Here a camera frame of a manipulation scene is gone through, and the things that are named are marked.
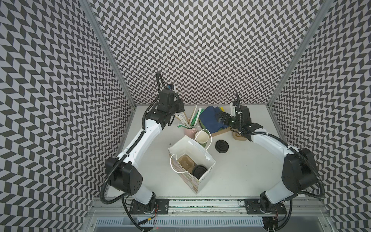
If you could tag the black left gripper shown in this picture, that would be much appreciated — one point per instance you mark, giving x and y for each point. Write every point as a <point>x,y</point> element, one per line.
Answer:
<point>179,102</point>

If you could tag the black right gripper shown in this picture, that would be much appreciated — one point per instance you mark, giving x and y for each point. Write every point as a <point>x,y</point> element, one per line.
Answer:
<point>225,121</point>

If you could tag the dark blue napkin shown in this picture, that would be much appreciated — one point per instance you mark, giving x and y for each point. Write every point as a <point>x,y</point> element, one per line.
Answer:
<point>208,120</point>

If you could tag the cartoon animal paper bag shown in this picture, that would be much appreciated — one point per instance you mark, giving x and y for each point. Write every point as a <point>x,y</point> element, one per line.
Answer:
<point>200,155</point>

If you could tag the pulp cup carrier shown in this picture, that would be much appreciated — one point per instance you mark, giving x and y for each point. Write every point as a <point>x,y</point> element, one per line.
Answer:
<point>187,163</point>

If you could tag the black cup lid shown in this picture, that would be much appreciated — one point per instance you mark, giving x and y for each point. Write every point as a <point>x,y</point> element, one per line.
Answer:
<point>199,171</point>

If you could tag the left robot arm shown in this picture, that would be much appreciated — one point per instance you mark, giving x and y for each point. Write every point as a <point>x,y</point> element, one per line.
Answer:
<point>122,176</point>

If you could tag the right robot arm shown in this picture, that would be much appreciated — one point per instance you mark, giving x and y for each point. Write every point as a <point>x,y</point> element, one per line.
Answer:
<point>299,171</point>

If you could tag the stack of pulp cup carriers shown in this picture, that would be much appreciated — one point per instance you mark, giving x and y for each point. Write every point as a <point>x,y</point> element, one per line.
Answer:
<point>238,137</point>

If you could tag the pink metal bucket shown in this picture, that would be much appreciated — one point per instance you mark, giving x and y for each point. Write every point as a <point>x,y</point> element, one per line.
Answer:
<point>191,133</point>

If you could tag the cardboard napkin box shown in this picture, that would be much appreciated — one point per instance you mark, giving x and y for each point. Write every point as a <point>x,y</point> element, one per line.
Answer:
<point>220,132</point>

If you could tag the green paper cup stack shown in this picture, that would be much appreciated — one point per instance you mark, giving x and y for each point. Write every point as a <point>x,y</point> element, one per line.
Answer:
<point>202,138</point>

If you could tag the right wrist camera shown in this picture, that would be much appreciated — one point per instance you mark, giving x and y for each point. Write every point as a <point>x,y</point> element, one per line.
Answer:
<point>232,108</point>

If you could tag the metal base rail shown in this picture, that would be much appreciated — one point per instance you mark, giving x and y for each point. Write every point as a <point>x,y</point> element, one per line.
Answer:
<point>207,214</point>

